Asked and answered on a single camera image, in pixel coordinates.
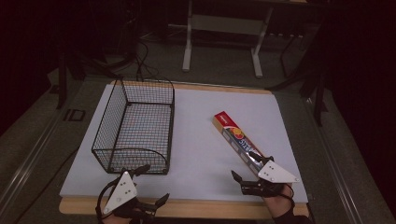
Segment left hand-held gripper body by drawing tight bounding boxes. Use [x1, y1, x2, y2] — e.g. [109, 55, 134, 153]
[102, 169, 157, 217]

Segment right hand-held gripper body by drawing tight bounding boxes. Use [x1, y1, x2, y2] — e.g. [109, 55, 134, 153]
[240, 156, 301, 198]

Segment black wire mesh basket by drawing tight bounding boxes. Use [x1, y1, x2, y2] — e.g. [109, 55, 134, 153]
[91, 77, 176, 175]

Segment person's left hand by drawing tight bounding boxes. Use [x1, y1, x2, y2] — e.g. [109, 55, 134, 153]
[102, 202, 148, 224]

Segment person's right hand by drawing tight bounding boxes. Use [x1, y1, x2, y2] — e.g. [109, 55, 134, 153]
[263, 186, 295, 218]

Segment white table mat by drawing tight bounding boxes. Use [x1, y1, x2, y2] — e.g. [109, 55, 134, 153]
[59, 83, 309, 203]

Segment black floor plate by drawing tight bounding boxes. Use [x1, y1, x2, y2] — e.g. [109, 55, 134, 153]
[63, 108, 87, 122]

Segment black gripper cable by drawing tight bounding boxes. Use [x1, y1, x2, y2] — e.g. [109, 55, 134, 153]
[94, 178, 123, 220]

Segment metal floor rail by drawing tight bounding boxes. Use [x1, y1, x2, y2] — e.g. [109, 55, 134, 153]
[0, 102, 68, 208]
[303, 94, 367, 224]

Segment thin black floor cable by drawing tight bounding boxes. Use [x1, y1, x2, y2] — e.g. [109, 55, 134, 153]
[13, 148, 79, 224]

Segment black floor cables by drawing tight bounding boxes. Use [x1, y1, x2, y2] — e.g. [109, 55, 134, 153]
[106, 38, 161, 83]

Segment white metal desk frame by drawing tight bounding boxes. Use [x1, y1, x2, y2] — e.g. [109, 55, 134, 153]
[181, 0, 276, 79]

